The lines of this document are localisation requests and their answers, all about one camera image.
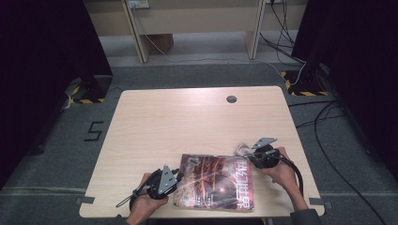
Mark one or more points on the grey tape piece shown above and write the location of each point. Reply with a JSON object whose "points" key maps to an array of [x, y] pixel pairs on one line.
{"points": [[320, 202], [85, 200]]}

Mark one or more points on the person's left hand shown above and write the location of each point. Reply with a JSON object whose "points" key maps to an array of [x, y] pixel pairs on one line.
{"points": [[145, 206]]}

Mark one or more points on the red magazine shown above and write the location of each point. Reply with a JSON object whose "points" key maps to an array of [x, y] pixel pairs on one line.
{"points": [[216, 184]]}

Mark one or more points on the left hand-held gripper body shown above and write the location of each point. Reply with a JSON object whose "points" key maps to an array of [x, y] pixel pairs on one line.
{"points": [[165, 182]]}

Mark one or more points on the beige desk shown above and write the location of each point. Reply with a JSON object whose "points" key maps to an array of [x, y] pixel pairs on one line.
{"points": [[200, 20]]}

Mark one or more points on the brown cardboard box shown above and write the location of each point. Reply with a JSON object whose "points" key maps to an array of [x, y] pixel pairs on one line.
{"points": [[161, 42]]}

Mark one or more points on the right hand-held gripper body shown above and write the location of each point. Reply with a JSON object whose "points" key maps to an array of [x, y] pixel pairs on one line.
{"points": [[266, 156]]}

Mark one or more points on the stand base with hazard tape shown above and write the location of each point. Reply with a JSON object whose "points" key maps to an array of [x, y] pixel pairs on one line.
{"points": [[94, 89], [305, 84]]}

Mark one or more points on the dark curtain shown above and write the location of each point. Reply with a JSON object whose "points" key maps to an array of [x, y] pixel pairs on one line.
{"points": [[40, 62], [359, 62]]}

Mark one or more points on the person's right hand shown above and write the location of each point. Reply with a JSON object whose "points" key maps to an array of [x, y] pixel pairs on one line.
{"points": [[281, 172]]}

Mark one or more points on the white power strip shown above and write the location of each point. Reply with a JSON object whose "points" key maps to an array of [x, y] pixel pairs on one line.
{"points": [[138, 3]]}

